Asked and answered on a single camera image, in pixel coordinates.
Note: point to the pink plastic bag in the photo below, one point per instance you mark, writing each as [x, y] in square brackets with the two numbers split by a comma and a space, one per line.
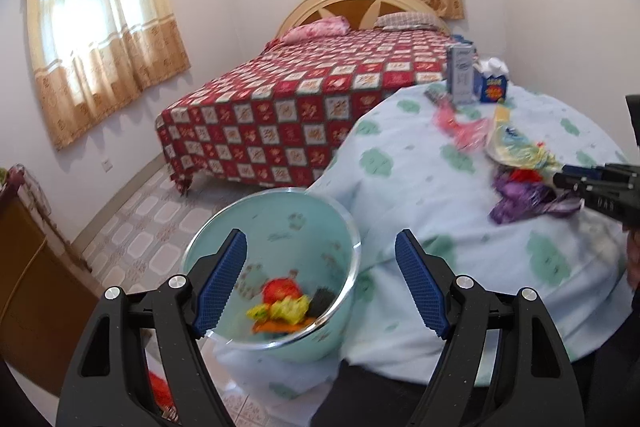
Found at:
[467, 136]

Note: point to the brown wooden cabinet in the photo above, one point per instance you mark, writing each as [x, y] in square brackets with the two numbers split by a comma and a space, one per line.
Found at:
[44, 307]

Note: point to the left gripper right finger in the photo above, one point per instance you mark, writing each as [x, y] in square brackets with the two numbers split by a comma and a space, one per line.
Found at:
[503, 362]

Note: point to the person right hand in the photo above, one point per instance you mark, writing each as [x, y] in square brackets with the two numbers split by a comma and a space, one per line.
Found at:
[633, 257]

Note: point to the wall socket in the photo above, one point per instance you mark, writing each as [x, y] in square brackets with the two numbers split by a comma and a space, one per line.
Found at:
[107, 165]

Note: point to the cream wooden headboard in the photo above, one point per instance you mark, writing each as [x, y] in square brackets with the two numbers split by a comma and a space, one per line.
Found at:
[361, 14]

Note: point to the black mesh net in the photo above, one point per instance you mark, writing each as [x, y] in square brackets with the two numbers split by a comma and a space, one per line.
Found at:
[320, 302]

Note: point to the grey milk carton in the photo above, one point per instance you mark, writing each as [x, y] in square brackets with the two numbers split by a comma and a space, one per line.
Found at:
[460, 72]

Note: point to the red foam net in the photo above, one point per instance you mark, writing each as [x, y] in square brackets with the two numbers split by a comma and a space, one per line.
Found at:
[525, 176]

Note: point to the blue look carton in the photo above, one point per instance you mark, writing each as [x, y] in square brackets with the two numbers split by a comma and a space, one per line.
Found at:
[491, 79]

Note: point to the striped pillow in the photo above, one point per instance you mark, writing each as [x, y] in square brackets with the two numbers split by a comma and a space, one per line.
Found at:
[408, 19]

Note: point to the teal trash bin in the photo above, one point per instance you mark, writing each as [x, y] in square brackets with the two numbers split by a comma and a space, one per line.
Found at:
[311, 239]

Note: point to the dark snack wrapper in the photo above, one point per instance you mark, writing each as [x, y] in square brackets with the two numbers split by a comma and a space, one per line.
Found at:
[437, 95]

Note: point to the white red plastic bag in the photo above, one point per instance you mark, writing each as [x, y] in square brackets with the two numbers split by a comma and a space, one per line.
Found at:
[278, 289]

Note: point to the bed with red quilt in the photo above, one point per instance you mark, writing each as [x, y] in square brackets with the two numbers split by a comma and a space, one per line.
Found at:
[278, 120]

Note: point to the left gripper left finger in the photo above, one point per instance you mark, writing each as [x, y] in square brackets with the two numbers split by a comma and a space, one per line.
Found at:
[108, 381]

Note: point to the yellow sponge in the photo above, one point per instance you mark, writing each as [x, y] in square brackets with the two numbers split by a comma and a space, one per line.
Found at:
[502, 118]

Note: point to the red bag on floor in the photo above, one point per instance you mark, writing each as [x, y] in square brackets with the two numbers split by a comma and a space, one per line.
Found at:
[161, 394]

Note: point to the left beige curtain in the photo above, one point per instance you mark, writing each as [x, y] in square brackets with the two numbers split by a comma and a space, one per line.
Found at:
[91, 58]

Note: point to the colourful printed plastic bag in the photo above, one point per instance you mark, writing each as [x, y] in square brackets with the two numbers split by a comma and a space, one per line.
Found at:
[509, 148]

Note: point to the pink pillow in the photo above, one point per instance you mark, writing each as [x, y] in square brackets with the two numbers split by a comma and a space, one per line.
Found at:
[335, 26]

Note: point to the purple plastic wrapper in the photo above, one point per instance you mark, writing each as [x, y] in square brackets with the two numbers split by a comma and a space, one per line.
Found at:
[523, 201]

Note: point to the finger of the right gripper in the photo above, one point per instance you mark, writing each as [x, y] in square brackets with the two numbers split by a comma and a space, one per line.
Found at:
[580, 171]
[581, 183]

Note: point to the cloud pattern tablecloth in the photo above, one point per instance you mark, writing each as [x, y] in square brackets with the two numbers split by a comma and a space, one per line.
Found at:
[397, 171]

